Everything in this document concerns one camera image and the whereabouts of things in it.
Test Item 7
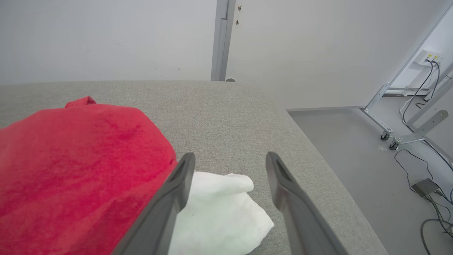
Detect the grey vertical wall post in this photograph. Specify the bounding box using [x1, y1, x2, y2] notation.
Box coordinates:
[211, 0, 236, 82]

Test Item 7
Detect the grey floor cable bundle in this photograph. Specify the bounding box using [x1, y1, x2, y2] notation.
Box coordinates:
[420, 188, 453, 255]

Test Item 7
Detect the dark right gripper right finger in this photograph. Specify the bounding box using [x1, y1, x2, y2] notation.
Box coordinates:
[265, 152, 349, 255]

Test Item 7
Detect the black plugged power cable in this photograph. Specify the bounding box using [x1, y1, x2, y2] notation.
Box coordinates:
[415, 61, 440, 108]
[400, 59, 434, 124]

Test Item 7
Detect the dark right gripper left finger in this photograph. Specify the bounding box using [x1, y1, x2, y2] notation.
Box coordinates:
[113, 152, 196, 255]

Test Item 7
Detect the thin black floor cable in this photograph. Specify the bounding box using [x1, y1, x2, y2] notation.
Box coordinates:
[394, 149, 434, 193]

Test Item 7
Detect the white wall socket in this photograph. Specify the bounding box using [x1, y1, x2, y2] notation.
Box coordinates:
[414, 50, 443, 67]

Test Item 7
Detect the red and white garment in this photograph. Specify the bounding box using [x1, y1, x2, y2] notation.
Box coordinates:
[0, 96, 275, 255]

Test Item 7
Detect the grey metal stand frame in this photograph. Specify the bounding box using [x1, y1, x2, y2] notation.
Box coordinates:
[361, 0, 453, 163]

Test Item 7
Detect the grey power adapter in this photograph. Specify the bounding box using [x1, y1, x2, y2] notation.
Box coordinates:
[412, 178, 441, 196]

